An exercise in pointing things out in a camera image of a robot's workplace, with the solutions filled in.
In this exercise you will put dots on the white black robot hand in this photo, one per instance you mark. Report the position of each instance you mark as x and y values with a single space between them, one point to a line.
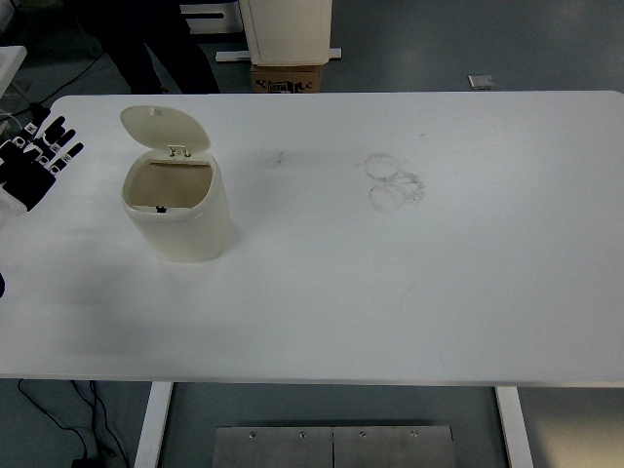
24 175

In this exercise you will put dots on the cream flip-lid trash bin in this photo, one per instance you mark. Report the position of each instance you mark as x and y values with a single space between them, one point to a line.
180 229

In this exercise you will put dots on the large cream plastic bin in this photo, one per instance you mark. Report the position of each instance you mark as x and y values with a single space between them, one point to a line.
287 34

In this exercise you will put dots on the white side table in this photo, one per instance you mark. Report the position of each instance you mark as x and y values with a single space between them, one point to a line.
10 61

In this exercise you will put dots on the person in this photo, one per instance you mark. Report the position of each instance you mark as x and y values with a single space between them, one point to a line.
141 49

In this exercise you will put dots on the white furniture foot bar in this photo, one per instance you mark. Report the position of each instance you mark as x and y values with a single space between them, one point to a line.
231 56

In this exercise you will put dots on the white table leg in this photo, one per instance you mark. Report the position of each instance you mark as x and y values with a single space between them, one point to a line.
514 429
153 424

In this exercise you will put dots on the brown cardboard box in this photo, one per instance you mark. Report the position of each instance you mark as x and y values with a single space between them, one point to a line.
287 78

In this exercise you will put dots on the black power adapter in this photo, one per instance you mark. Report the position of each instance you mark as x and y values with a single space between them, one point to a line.
84 463

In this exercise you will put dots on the grey metal plate with screws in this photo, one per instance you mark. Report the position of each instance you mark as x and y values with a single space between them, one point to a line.
292 448

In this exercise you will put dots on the small grey floor plate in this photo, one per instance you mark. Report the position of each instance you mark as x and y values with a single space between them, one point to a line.
481 81

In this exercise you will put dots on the white frame furniture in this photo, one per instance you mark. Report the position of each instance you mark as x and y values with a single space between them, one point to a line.
214 19

